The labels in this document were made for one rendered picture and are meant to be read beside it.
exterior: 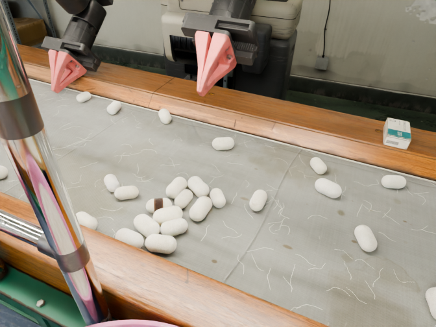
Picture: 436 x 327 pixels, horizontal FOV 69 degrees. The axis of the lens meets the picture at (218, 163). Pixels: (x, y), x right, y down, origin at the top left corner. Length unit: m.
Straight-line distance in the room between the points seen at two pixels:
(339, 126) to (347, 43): 1.91
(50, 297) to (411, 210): 0.46
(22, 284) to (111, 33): 2.75
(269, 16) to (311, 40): 1.22
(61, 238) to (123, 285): 0.11
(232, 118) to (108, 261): 0.34
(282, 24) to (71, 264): 1.14
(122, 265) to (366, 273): 0.26
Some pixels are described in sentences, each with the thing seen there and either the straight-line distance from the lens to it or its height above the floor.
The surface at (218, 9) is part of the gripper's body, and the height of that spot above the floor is 0.95.
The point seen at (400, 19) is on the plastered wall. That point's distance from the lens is 2.47.
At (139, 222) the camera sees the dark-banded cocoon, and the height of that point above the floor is 0.76.
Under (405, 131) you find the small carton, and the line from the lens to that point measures 0.59.
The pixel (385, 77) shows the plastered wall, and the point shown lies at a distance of 2.57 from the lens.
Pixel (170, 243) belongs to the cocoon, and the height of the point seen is 0.76.
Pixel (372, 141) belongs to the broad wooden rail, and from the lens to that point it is 0.58.
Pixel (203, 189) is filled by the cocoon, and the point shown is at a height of 0.76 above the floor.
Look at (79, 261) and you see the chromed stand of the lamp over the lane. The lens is 0.27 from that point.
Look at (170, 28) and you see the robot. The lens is 1.09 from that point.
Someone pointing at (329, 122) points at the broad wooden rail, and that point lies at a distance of 0.60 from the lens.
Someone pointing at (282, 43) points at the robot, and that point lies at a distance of 1.30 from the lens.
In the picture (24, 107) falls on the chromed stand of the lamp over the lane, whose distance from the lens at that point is 0.19.
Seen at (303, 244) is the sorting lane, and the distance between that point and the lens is 0.40.
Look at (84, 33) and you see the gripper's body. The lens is 0.75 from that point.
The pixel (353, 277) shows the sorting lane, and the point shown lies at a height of 0.74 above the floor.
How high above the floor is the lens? 1.04
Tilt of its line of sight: 38 degrees down
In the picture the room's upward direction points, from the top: 2 degrees clockwise
